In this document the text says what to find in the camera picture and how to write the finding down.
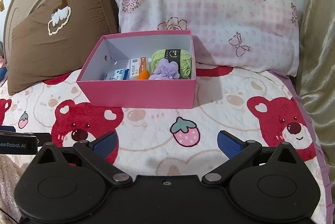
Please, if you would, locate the blue white tissue pack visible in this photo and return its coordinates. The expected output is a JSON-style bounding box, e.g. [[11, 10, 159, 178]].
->
[[104, 68, 129, 81]]

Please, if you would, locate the orange makeup sponge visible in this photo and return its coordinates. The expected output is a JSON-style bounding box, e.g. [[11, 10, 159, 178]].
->
[[136, 69, 150, 80]]

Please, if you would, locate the purple plush toy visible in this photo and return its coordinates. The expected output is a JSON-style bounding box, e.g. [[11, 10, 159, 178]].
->
[[149, 58, 180, 80]]

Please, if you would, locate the bear print blanket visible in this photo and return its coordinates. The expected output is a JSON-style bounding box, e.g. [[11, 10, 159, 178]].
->
[[1, 67, 334, 223]]

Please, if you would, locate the white orange plastic case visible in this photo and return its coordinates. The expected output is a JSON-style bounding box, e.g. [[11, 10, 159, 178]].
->
[[129, 57, 149, 79]]

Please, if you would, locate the pink cardboard box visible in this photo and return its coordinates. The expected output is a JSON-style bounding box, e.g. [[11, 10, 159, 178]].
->
[[77, 30, 196, 109]]

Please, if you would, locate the green yarn ball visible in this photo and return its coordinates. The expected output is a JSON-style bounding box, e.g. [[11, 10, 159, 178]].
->
[[151, 49, 192, 78]]

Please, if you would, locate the brown pillow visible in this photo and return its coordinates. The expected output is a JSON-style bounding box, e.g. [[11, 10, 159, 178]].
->
[[7, 0, 119, 95]]

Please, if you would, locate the gold satin curtain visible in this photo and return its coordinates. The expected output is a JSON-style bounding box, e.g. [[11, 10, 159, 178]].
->
[[296, 0, 334, 223]]

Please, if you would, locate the pink checkered pillow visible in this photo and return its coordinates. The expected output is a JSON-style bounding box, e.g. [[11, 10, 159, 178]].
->
[[115, 0, 299, 76]]

